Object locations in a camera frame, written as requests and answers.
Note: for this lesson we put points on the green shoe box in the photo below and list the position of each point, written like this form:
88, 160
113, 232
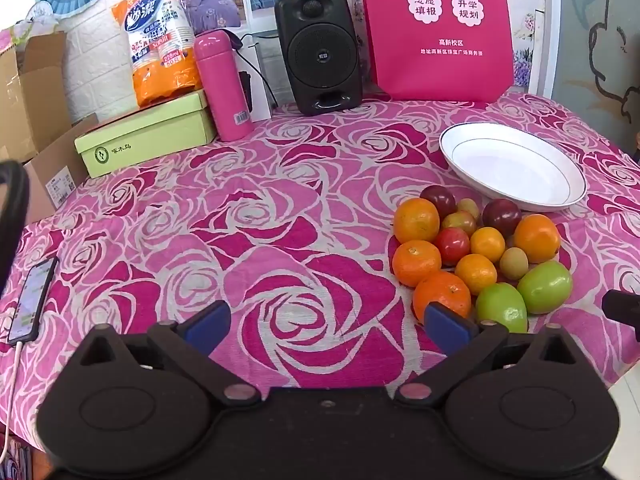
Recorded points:
162, 129

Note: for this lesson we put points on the white box behind thermos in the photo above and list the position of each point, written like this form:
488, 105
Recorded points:
256, 93

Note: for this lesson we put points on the orange paper cup package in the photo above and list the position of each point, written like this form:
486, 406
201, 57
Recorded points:
161, 48

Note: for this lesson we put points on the magenta fabric bag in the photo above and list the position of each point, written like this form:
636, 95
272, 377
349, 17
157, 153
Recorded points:
440, 50

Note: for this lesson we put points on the tan longan front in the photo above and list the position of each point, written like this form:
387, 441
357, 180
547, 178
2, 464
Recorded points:
513, 264

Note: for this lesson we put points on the black speaker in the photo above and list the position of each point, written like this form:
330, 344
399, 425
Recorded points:
320, 54

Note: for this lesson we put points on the dark plum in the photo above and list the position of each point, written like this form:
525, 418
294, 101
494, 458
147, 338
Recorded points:
502, 215
441, 198

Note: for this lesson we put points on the white ceramic plate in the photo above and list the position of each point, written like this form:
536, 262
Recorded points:
505, 162

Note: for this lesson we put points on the pink rose tablecloth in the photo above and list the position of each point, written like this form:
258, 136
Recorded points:
292, 226

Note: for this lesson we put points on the smartphone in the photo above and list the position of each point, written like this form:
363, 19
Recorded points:
26, 319

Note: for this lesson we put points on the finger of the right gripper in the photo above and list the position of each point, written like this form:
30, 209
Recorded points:
623, 307

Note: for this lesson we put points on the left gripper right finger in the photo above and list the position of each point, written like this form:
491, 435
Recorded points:
467, 347

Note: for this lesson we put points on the large open cardboard box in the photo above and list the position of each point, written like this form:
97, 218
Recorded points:
34, 110

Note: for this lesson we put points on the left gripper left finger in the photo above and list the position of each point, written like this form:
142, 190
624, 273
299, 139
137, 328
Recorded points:
189, 344

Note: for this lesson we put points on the green apple fruit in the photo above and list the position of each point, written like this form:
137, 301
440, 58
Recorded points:
546, 287
502, 303

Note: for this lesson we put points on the tan longan back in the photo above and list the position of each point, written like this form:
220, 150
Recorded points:
470, 206

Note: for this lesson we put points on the pink thermos bottle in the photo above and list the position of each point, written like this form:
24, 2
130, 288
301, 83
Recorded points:
222, 85

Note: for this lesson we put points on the small yellow orange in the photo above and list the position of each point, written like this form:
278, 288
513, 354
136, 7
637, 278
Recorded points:
488, 242
477, 272

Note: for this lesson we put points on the orange front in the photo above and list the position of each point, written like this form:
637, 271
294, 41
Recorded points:
444, 288

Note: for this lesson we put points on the small cardboard box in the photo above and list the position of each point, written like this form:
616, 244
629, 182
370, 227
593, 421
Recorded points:
56, 172

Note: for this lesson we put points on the orange large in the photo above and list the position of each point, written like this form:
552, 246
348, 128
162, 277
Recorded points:
538, 237

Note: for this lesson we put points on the red green tomato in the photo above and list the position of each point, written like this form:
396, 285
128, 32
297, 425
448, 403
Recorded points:
462, 220

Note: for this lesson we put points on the tan longan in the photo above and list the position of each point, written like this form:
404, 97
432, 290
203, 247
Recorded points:
470, 206
513, 264

